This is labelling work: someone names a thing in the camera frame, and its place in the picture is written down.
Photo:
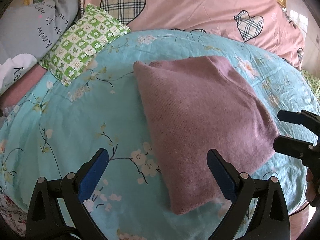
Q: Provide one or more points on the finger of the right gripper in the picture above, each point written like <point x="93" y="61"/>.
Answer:
<point x="302" y="150"/>
<point x="307" y="119"/>

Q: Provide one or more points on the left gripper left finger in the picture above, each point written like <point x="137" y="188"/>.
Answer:
<point x="57" y="208"/>

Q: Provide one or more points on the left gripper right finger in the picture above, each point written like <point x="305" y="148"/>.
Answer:
<point x="270" y="219"/>

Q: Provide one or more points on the mauve knit sweater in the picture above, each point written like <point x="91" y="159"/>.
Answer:
<point x="195" y="105"/>

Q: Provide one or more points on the person's right hand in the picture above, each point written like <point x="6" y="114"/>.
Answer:
<point x="311" y="190"/>

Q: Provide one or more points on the floral bed sheet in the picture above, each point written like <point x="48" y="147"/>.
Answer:
<point x="14" y="217"/>

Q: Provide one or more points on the green patterned cloth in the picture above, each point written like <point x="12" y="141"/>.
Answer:
<point x="313" y="82"/>

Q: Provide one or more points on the teal floral quilt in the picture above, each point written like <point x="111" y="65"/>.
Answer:
<point x="54" y="129"/>

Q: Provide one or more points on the pink folded blanket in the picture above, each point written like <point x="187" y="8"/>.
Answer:
<point x="18" y="90"/>

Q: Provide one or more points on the pink heart-print duvet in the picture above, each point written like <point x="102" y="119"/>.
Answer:
<point x="261" y="23"/>

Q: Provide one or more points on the grey printed pillow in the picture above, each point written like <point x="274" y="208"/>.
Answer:
<point x="28" y="33"/>

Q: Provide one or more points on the green checkered pillow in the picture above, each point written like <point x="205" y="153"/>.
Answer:
<point x="74" y="50"/>

